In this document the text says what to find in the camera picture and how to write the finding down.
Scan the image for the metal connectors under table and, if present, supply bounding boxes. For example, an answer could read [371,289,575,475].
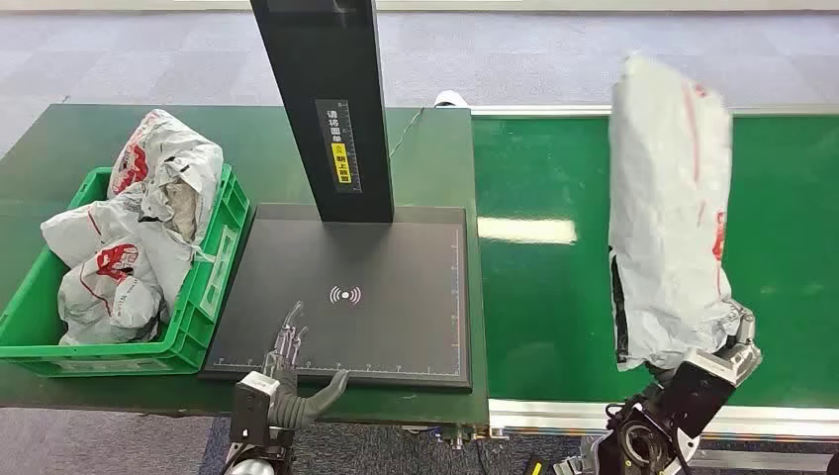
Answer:
[416,425,511,452]

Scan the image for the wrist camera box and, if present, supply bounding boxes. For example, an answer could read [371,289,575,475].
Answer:
[657,345,763,441]
[229,371,281,448]

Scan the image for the black scanner column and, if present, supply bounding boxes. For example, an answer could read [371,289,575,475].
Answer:
[249,0,396,225]

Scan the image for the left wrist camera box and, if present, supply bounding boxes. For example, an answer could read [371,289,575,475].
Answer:
[229,371,281,448]

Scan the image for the plain white poly mailer package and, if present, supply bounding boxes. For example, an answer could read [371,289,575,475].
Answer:
[40,188,199,311]

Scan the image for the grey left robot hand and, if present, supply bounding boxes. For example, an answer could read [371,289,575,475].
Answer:
[263,301,351,430]

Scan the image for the black scanner base plate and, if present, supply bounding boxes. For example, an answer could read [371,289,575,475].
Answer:
[199,203,474,393]

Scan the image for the white package with red logo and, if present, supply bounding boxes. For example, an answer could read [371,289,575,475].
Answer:
[57,236,165,347]

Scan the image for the green conveyor belt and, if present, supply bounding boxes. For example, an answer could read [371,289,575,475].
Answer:
[471,114,839,411]

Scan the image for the black yellow column label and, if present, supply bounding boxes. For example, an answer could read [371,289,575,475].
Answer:
[314,98,364,195]

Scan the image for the green plastic crate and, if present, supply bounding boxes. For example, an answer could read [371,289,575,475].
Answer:
[0,163,252,379]

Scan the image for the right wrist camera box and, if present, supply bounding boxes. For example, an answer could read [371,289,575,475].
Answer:
[657,345,763,441]

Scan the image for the aluminium conveyor frame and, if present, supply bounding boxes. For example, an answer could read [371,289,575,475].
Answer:
[469,103,839,475]

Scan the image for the white red-print poly mailer package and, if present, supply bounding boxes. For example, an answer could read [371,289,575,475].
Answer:
[607,54,747,374]

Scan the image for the torn white poly mailer package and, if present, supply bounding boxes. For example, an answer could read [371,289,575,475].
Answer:
[107,108,225,247]

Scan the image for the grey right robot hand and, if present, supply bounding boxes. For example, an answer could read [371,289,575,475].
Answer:
[719,302,758,360]

